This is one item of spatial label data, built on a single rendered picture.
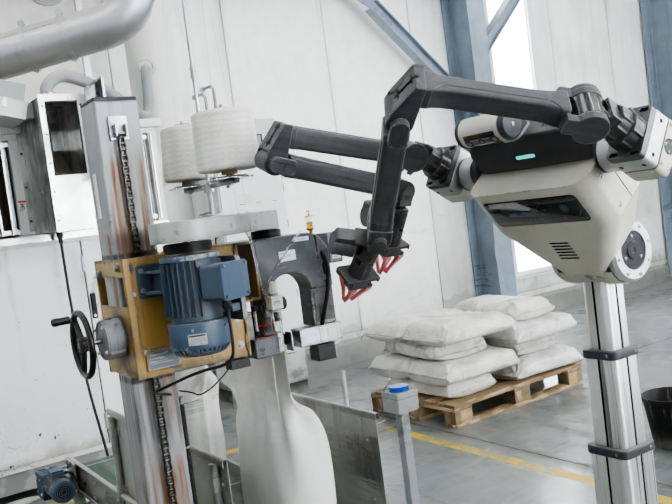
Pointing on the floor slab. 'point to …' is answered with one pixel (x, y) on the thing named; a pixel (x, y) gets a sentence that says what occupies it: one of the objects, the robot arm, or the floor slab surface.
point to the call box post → (407, 458)
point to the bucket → (659, 415)
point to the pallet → (567, 376)
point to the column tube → (112, 234)
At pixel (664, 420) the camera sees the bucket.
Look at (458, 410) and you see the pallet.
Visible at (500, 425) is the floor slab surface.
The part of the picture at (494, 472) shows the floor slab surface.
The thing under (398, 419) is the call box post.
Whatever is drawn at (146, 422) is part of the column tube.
